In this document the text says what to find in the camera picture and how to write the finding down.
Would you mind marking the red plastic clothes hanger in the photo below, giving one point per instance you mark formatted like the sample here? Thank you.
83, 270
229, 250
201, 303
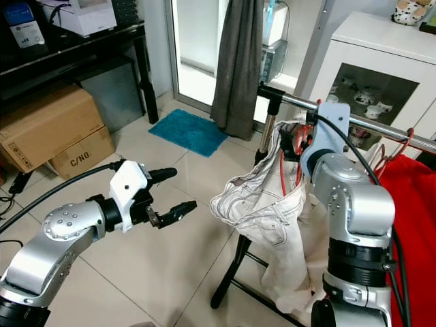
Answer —
281, 174
407, 139

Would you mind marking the cream white jeans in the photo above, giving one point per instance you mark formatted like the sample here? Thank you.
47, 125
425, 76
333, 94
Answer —
259, 204

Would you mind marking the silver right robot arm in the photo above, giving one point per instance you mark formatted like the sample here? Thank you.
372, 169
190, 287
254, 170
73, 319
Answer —
347, 197

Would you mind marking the metal clothes rack black legs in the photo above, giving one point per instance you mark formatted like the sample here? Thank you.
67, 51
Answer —
296, 101

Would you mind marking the teal floor mat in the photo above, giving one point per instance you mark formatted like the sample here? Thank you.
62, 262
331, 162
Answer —
187, 133

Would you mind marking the small printed cardboard box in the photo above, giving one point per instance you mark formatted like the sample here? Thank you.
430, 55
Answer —
85, 160

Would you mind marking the white grey water dispenser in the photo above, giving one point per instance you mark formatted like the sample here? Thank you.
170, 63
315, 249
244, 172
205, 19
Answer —
276, 54

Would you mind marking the dark grey curtain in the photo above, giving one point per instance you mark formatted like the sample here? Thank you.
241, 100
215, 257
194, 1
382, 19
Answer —
238, 68

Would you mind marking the grey metal panel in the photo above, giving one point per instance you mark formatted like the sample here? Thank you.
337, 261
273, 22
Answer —
112, 95

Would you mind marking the large brown cardboard box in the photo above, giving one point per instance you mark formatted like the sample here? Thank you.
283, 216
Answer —
48, 126

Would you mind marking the black power adapter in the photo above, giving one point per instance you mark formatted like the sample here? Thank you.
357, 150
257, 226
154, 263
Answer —
19, 182

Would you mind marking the red t-shirt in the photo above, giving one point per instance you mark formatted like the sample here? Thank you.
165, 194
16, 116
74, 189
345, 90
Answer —
412, 225

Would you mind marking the black desk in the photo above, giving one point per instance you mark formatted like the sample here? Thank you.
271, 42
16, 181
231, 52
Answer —
68, 51

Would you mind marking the black mesh box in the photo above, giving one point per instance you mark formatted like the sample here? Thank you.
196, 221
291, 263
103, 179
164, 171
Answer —
126, 12

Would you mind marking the white box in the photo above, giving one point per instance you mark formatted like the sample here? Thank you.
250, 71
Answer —
88, 20

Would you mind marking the blue and white device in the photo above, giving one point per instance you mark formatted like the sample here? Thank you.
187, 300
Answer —
24, 30

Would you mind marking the spotted plush toy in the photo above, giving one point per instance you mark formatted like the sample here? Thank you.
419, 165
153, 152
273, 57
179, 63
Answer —
412, 12

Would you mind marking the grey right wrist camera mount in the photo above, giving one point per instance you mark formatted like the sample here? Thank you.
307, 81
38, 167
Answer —
327, 133

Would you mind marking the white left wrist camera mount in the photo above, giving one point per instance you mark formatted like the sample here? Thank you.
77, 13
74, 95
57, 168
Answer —
128, 187

